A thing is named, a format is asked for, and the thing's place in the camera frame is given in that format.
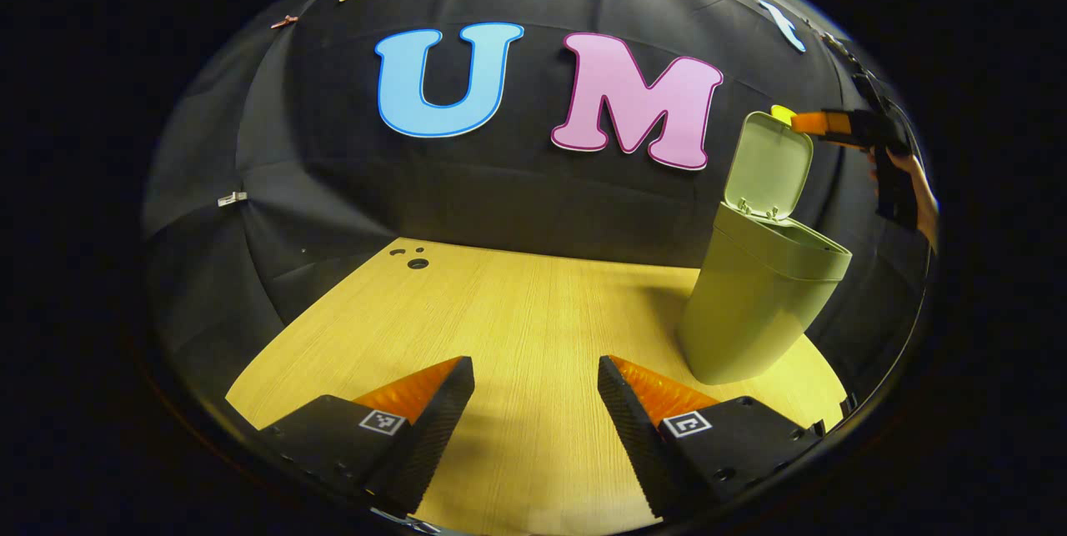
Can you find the wooden desktop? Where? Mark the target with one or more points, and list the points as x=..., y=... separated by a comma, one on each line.
x=517, y=311

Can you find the small black desk clamp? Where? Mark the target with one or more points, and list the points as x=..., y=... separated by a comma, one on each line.
x=848, y=404

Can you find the pale green desktop garbage bin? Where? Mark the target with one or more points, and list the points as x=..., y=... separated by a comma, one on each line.
x=750, y=311

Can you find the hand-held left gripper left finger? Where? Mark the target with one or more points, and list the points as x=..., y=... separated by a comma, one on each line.
x=425, y=444

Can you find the copper backdrop clip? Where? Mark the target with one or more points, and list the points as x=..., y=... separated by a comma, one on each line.
x=284, y=21

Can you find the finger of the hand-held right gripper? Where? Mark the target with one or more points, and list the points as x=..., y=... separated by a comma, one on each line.
x=821, y=123

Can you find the black backdrop cloth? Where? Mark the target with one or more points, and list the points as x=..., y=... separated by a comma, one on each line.
x=500, y=186

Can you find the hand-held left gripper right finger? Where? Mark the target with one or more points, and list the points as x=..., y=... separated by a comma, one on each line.
x=638, y=440

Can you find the silver backdrop clip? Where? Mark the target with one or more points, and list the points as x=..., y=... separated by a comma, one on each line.
x=232, y=199

